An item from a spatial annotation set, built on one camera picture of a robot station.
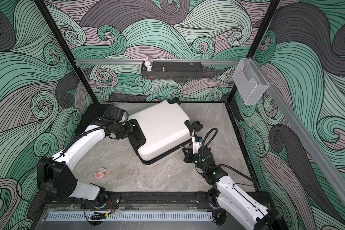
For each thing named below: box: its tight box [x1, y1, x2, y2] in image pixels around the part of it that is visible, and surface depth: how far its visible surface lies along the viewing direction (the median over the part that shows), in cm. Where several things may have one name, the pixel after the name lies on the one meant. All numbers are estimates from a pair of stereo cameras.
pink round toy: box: [94, 167, 106, 179], surface depth 81 cm
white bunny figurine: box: [143, 57, 153, 72], surface depth 90 cm
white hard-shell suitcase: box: [128, 98, 203, 165], surface depth 81 cm
